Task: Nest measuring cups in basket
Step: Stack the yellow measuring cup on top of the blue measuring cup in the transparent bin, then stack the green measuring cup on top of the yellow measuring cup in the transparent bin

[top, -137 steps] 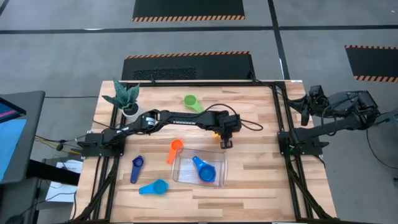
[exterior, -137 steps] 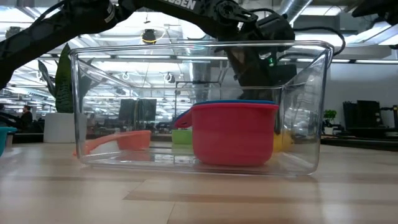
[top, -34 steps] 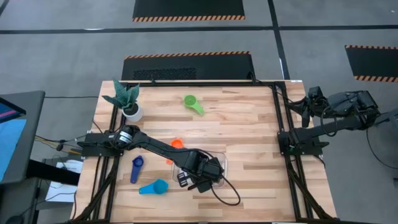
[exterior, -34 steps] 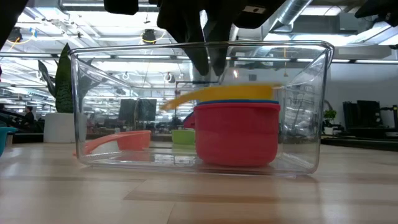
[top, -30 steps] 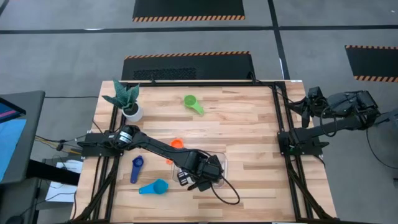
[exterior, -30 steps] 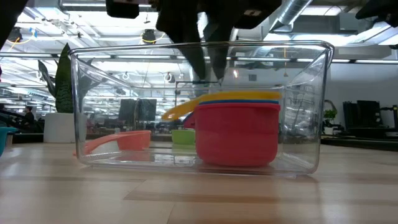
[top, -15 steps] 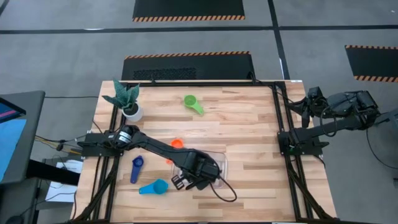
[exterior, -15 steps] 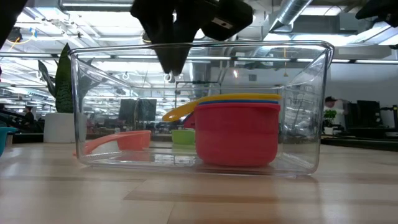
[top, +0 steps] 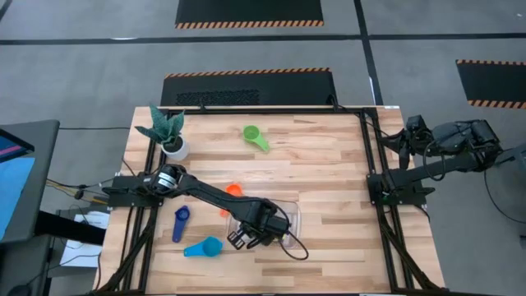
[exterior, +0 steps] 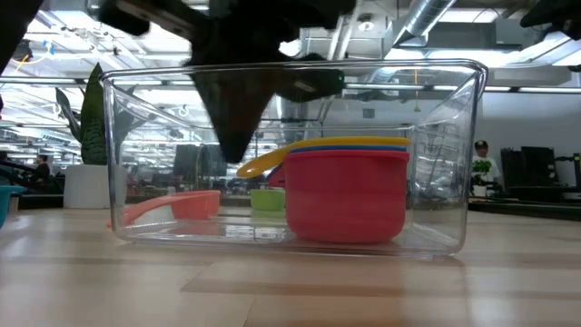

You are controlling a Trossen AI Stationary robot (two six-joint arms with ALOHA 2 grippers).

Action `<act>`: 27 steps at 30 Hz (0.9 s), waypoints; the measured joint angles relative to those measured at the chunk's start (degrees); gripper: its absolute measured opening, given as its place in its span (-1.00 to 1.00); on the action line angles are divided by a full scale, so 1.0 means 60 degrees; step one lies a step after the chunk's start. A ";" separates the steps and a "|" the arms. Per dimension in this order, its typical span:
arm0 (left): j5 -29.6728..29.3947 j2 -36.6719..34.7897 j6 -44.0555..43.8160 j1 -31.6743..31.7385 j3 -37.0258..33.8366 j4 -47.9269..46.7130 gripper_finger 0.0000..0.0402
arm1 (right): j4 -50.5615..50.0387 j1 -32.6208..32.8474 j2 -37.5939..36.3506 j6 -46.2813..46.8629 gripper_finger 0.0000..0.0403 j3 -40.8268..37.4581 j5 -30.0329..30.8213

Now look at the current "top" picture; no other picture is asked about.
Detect clear plastic basket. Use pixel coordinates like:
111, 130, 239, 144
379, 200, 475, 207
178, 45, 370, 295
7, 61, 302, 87
225, 199, 302, 251

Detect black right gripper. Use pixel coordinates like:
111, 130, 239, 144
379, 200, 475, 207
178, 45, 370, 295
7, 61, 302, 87
378, 114, 432, 170

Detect white plant pot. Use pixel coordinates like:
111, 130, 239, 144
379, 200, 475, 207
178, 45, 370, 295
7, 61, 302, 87
160, 135, 191, 162

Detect teal measuring cup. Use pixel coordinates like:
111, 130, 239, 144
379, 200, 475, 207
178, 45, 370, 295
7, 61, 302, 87
182, 235, 224, 259

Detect green measuring cup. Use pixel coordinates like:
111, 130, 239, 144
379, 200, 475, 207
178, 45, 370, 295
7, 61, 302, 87
242, 124, 271, 153

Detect green snake plant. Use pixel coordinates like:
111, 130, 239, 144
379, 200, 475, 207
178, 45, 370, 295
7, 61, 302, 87
134, 103, 186, 151

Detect white paper sheets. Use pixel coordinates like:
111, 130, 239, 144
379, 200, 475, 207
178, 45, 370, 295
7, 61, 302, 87
59, 210, 111, 268

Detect black aluminium table frame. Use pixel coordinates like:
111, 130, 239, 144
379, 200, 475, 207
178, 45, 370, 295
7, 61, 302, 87
96, 105, 445, 296

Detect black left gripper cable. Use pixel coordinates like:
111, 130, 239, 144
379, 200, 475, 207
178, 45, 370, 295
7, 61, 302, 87
279, 229, 310, 261

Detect black mat with hazard stripes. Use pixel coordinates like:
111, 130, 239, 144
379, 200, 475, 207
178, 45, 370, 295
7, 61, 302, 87
159, 67, 339, 107
175, 0, 325, 30
455, 59, 526, 110

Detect small dark blue measuring cup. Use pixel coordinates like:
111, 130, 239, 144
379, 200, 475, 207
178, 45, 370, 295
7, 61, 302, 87
171, 205, 191, 243

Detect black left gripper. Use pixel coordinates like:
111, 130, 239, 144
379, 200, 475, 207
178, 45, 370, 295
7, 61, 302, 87
227, 200, 291, 252

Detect blue lit computer screen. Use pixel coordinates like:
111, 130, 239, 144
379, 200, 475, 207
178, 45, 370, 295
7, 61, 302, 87
0, 129, 36, 243

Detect orange measuring cup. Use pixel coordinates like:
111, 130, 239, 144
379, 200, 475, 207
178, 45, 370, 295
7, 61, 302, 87
219, 183, 244, 218

